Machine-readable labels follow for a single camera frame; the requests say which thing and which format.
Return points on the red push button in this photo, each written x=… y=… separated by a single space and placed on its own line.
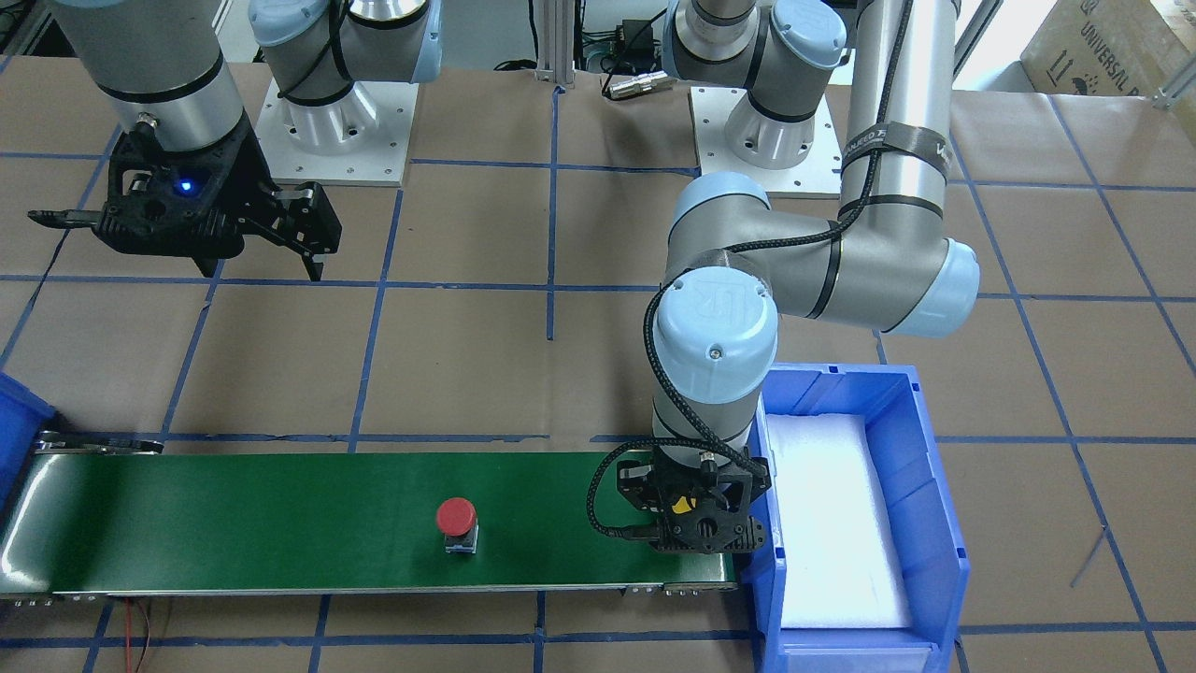
x=456 y=518

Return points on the white foam bin liner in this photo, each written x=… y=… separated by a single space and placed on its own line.
x=842 y=566

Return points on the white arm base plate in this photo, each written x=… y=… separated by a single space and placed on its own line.
x=800 y=159
x=358 y=141

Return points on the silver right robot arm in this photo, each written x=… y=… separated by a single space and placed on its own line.
x=164 y=60

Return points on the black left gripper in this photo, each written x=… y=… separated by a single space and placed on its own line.
x=636 y=490

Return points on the yellow push button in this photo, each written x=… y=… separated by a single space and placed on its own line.
x=683 y=505

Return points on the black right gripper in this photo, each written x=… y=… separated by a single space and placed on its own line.
x=249 y=174

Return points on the aluminium frame post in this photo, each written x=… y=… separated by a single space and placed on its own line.
x=556 y=23

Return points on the green conveyor belt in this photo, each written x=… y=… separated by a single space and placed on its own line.
x=320 y=524

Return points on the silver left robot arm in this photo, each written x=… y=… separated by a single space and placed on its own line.
x=735 y=264

